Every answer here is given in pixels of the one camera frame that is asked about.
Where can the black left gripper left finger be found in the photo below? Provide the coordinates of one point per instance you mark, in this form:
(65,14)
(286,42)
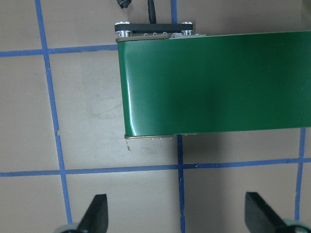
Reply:
(95,219)

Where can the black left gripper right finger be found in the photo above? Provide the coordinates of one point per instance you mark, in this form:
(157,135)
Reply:
(260,217)

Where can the green conveyor belt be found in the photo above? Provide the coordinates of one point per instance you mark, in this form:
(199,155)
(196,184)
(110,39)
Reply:
(176,82)

